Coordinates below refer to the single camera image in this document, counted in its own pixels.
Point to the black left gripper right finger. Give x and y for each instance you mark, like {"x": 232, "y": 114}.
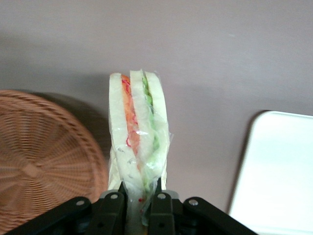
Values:
{"x": 163, "y": 215}

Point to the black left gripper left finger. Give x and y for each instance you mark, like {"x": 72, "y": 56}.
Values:
{"x": 107, "y": 215}

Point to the plastic-wrapped triangle sandwich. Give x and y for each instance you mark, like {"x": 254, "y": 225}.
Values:
{"x": 146, "y": 122}

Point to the round brown wicker basket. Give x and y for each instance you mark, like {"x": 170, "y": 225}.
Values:
{"x": 44, "y": 159}

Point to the beige plastic serving tray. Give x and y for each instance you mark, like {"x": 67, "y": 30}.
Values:
{"x": 276, "y": 171}

